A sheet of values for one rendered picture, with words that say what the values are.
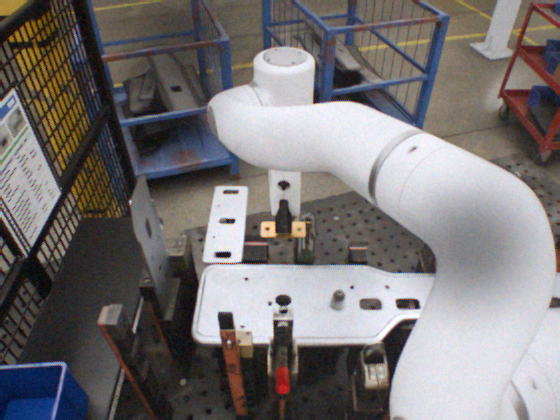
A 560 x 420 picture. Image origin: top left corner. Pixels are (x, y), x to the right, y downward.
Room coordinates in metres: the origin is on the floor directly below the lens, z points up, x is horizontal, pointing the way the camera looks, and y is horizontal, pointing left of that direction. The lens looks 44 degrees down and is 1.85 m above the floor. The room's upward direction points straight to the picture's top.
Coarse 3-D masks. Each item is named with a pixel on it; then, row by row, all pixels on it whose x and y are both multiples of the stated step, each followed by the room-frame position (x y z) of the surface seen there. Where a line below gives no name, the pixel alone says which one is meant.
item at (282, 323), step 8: (280, 296) 0.43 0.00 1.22; (288, 296) 0.43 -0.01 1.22; (280, 304) 0.43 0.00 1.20; (288, 304) 0.43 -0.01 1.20; (272, 312) 0.40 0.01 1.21; (280, 312) 0.41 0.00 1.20; (272, 320) 0.39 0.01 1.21; (280, 320) 0.39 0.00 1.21; (288, 320) 0.39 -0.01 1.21; (272, 328) 0.40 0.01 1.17; (280, 328) 0.38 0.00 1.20; (288, 328) 0.40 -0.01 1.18; (280, 336) 0.40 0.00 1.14; (288, 336) 0.40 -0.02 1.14; (280, 344) 0.41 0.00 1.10; (288, 344) 0.41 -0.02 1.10; (288, 352) 0.42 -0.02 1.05
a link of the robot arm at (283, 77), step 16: (288, 48) 0.59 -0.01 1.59; (256, 64) 0.55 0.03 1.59; (272, 64) 0.54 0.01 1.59; (288, 64) 0.54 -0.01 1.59; (304, 64) 0.54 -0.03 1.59; (256, 80) 0.55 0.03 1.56; (272, 80) 0.53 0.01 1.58; (288, 80) 0.52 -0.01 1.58; (304, 80) 0.53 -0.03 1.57; (272, 96) 0.52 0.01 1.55; (288, 96) 0.52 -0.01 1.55; (304, 96) 0.53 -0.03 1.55
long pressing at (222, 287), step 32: (224, 288) 0.61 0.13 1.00; (256, 288) 0.61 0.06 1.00; (288, 288) 0.61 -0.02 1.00; (320, 288) 0.61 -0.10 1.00; (384, 288) 0.61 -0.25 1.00; (416, 288) 0.60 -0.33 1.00; (192, 320) 0.52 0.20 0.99; (256, 320) 0.52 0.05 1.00; (320, 320) 0.52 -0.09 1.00; (352, 320) 0.52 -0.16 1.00; (384, 320) 0.52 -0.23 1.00; (416, 320) 0.52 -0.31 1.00
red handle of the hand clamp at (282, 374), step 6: (282, 348) 0.41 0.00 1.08; (282, 354) 0.39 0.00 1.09; (282, 360) 0.37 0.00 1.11; (282, 366) 0.35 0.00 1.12; (276, 372) 0.34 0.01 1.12; (282, 372) 0.33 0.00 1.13; (288, 372) 0.34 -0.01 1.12; (276, 378) 0.33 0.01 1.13; (282, 378) 0.32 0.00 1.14; (288, 378) 0.32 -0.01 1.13; (276, 384) 0.31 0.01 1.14; (282, 384) 0.31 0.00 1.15; (288, 384) 0.31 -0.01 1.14; (282, 390) 0.30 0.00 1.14
